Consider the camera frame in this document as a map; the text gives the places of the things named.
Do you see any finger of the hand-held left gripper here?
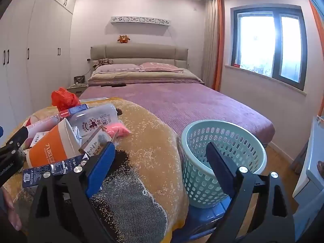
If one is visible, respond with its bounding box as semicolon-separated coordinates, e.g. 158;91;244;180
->
0;126;29;155

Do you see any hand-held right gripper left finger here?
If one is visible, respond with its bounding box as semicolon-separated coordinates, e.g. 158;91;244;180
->
27;142;122;243

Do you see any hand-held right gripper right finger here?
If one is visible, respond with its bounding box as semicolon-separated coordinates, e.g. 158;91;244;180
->
206;142;295;243

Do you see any small brown card box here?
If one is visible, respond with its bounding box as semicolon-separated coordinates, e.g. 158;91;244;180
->
78;127;118;157

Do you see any light green plastic basket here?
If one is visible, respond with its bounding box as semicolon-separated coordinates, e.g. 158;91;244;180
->
181;119;267;209

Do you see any white and pink tube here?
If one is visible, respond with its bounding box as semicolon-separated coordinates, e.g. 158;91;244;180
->
23;115;61;137

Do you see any dark blue box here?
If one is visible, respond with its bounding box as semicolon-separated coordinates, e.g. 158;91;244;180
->
22;154;89;188

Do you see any orange paper cup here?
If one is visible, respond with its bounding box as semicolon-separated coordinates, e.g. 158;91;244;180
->
26;118;81;169

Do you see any clear plastic bottle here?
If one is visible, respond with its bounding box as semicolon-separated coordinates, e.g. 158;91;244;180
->
52;103;119;134

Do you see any red plastic bag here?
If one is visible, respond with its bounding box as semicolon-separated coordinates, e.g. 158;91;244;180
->
51;87;81;109

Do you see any person's left hand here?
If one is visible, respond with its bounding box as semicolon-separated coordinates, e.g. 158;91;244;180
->
0;186;23;231

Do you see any pink packet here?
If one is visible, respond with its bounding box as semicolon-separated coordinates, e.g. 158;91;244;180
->
105;122;131;138

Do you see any tan fuzzy printed blanket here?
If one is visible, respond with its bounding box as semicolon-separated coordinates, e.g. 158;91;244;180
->
2;97;190;243

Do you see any blue plastic stool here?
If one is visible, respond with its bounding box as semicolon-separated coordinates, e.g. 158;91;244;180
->
175;197;243;243

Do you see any blue and red box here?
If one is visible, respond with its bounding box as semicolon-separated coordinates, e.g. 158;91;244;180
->
59;104;89;118

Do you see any bed with purple cover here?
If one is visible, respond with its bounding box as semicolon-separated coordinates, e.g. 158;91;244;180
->
78;81;276;148

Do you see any grey nightstand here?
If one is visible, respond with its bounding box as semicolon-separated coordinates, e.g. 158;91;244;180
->
66;82;88;98

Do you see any white wardrobe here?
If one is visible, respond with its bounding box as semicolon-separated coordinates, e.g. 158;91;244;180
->
0;0;78;142

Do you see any white cabinet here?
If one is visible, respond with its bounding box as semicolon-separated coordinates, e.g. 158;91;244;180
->
292;116;324;200

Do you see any purple pillow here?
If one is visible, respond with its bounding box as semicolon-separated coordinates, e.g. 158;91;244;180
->
95;64;141;73

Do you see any folded beige quilt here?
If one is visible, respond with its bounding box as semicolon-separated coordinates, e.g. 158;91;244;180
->
87;69;205;86

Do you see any leopard print cloth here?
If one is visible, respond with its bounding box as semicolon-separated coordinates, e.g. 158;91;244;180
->
93;58;113;69

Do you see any pink pillow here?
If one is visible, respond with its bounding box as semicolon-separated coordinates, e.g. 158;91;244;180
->
139;62;186;72

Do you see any beige padded headboard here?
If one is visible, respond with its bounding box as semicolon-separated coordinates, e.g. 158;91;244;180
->
90;44;189;69

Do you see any beige and orange curtain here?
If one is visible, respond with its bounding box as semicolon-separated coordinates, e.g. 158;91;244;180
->
201;0;225;93

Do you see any dark framed window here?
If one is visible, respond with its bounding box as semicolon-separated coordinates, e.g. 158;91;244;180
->
231;4;308;91

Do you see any white wall shelf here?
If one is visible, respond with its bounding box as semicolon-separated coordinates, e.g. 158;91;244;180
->
111;16;172;27

